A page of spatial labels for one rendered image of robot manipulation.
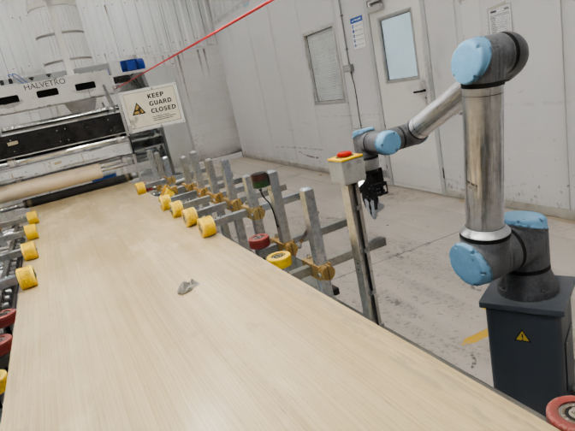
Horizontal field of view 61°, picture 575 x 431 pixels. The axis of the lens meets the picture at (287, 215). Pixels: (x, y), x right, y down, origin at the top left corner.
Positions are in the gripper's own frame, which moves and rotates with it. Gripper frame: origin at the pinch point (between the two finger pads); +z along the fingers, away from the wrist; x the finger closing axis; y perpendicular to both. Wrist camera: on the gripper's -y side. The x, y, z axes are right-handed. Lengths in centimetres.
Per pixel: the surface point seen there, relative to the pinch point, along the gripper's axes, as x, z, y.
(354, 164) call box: -58, -37, -44
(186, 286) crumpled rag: -21, -8, -86
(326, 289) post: -30, 7, -44
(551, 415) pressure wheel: -122, -7, -61
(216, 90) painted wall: 857, -75, 261
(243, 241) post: 45, 6, -42
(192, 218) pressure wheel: 48, -12, -62
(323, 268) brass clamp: -32, -1, -45
